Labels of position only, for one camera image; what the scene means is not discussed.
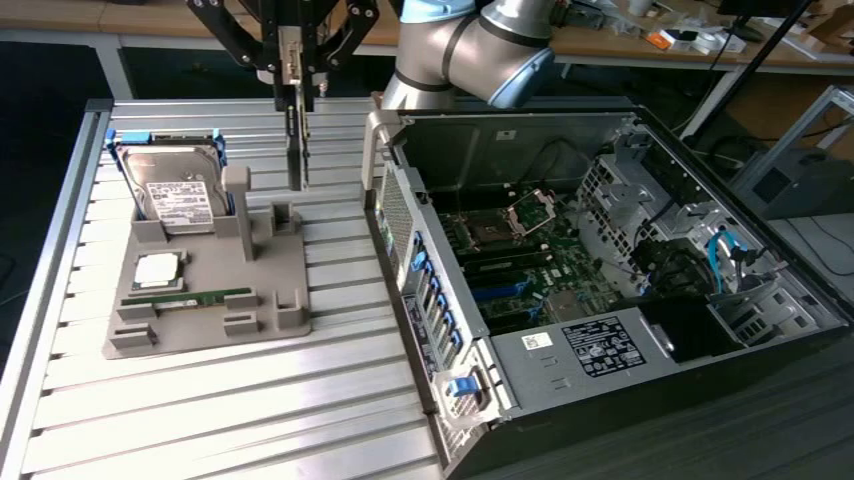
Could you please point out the cluttered wooden desk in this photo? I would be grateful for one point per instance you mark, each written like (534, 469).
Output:
(601, 45)

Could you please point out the black slanted pole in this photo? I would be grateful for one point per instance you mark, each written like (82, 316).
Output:
(748, 70)

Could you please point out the silver CPU chip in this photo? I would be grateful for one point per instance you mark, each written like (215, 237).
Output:
(157, 270)

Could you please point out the blue case latch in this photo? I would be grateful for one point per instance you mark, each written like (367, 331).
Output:
(461, 387)

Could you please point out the graphics card with metal bracket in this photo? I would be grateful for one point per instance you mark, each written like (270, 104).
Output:
(298, 150)

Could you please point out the open black PC case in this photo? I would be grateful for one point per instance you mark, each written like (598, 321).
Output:
(534, 150)

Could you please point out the wooden desk grey frame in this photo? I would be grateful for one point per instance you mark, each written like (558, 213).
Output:
(101, 20)

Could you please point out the silver power supply unit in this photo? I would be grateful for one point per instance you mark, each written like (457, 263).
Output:
(534, 370)

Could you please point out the grey parts rack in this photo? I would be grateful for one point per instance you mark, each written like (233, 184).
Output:
(201, 260)

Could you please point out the brown cardboard box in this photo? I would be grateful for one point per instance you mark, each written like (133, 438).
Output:
(834, 25)

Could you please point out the blue expansion slot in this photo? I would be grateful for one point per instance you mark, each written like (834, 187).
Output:
(501, 292)

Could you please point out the blue card retainer strip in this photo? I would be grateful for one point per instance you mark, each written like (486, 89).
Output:
(422, 261)

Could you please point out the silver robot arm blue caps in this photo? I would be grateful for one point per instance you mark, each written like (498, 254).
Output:
(467, 45)

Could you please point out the white small box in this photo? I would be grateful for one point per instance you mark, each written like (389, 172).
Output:
(717, 45)

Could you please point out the green motherboard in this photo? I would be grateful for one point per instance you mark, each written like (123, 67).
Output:
(568, 280)

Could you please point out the green RAM stick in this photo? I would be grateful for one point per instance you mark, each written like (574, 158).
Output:
(201, 298)

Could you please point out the orange and white box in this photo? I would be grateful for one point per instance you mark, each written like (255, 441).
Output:
(668, 39)

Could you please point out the black monitor stand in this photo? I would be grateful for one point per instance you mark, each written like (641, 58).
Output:
(748, 32)

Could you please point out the silver perforated disk bay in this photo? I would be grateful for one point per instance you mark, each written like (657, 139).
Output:
(614, 200)

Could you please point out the grey case corner bracket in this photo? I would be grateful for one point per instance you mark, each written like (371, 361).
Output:
(371, 150)

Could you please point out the CPU socket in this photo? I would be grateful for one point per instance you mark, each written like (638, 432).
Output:
(488, 230)

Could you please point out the hard disk in blue caddy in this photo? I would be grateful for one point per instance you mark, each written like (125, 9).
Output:
(174, 175)

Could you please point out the grey cabinet aluminium frame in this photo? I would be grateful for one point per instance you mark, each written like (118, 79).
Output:
(801, 185)

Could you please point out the open metal socket cover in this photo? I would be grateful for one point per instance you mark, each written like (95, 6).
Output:
(534, 215)

